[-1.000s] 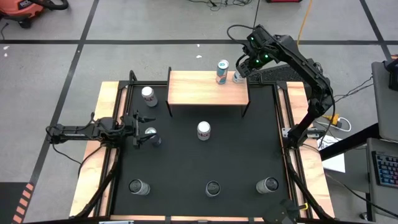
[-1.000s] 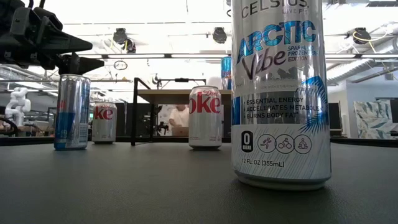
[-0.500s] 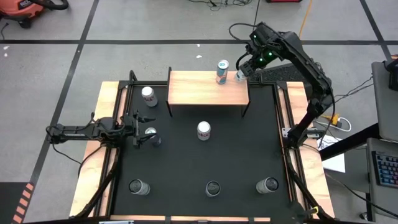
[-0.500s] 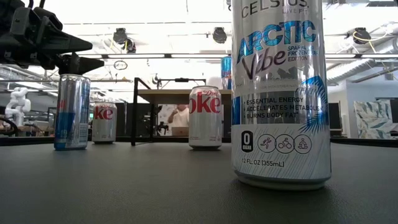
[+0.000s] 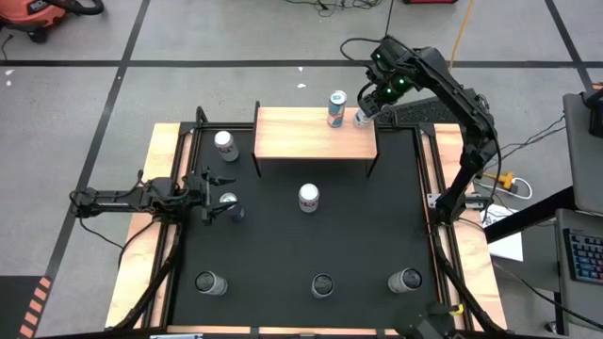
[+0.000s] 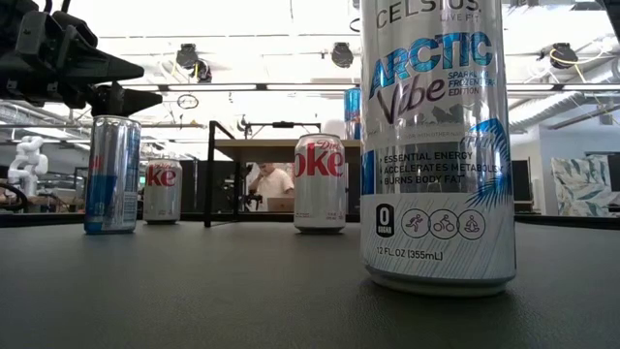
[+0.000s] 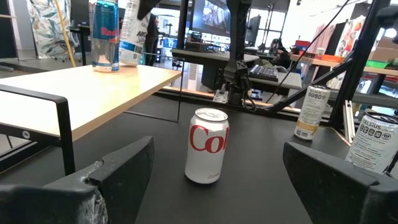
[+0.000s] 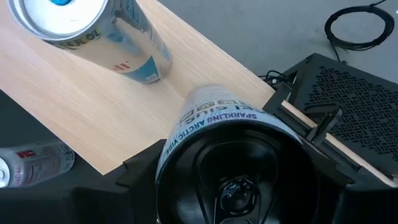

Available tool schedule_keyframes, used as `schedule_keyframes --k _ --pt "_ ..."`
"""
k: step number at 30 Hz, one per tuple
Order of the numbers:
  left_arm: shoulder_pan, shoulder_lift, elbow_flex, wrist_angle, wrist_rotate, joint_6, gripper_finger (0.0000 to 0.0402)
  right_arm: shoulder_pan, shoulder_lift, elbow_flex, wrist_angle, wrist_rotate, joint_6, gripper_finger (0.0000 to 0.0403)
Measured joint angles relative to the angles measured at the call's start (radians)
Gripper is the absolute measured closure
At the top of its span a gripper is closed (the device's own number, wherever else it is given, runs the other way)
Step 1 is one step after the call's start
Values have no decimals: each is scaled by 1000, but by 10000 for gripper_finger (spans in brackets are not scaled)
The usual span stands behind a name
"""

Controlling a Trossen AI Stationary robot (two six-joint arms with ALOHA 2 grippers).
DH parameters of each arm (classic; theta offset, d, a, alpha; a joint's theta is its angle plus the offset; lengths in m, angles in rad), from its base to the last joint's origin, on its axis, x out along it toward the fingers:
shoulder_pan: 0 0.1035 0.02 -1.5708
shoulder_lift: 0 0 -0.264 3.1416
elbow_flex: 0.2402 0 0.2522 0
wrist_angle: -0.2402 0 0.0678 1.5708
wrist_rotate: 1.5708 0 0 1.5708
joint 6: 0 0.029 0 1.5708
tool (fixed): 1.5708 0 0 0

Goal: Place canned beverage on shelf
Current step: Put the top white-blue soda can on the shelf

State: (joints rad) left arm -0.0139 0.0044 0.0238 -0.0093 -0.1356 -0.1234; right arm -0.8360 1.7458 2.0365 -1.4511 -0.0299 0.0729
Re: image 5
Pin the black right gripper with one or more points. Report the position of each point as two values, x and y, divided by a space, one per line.
382 96

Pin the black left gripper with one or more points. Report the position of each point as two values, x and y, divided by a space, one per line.
195 198

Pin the Celsius Arctic Vibe can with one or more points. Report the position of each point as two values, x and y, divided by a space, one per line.
361 120
322 285

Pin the blue silver Red Bull can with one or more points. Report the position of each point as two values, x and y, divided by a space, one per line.
337 109
234 209

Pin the Diet Coke can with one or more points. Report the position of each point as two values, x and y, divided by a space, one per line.
226 146
309 198

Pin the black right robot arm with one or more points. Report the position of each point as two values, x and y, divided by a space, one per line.
471 122

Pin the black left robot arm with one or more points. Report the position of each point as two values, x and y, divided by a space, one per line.
118 200

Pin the red object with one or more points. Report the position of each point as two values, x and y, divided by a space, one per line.
429 1

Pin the yellow power plug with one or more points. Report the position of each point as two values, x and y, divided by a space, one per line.
503 179

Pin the white paper sheet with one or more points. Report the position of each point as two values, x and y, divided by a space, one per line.
506 240

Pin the black desk bar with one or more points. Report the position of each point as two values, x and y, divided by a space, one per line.
527 214

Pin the grey desk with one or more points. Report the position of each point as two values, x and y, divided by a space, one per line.
584 155
575 301

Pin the black orange striped floor mat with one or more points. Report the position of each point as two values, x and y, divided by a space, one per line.
28 311

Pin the orange shop vacuum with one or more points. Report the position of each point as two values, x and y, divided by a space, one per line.
33 14

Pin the black keyboard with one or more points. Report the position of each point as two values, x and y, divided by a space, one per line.
586 254

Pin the wooden shelf with black frame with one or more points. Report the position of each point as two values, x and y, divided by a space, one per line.
301 134

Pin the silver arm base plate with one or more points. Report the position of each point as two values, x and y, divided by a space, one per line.
476 201

